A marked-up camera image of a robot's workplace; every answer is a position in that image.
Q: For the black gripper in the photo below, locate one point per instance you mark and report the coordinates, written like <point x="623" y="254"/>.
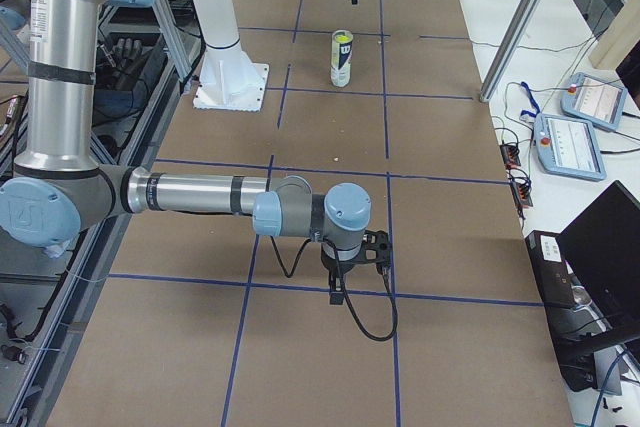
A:
<point x="332" y="265"/>

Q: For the clear Wilson tennis ball can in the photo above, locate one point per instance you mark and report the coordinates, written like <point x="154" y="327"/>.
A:
<point x="341" y="55"/>

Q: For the orange black connector strip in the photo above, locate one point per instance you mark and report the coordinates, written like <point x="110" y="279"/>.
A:
<point x="519" y="179"/>

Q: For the black computer case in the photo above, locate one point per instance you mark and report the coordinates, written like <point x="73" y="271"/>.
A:
<point x="585" y="342"/>

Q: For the black laptop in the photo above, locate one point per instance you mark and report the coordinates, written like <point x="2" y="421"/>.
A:
<point x="601" y="246"/>

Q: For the far teach pendant tablet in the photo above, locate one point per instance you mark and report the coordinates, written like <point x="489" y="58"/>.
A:
<point x="596" y="100"/>

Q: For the teach pendant tablet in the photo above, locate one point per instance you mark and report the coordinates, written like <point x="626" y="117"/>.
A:
<point x="596" y="100"/>
<point x="568" y="147"/>

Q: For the near teach pendant tablet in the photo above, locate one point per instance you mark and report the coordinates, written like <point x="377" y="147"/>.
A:
<point x="568" y="147"/>

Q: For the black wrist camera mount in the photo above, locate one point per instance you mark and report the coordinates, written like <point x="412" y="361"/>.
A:
<point x="376" y="249"/>

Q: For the white pillar with base plate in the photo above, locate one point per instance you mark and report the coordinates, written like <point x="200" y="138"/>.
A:
<point x="228" y="79"/>

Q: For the aluminium frame post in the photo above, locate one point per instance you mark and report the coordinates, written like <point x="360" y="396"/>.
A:
<point x="507" y="47"/>

